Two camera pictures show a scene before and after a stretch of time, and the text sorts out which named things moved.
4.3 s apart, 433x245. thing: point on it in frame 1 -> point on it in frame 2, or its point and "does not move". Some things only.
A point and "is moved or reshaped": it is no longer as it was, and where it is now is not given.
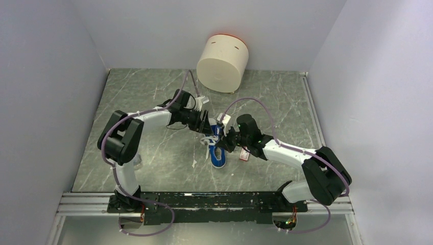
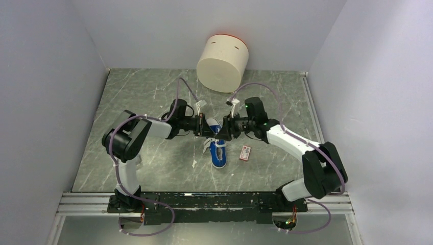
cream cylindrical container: [222, 63] does not move
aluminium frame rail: [71, 203] does not move
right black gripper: [224, 142] -> [229, 122]
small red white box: [244, 154] does not move
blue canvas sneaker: [217, 154] does not move
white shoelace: [209, 141] is moved or reshaped
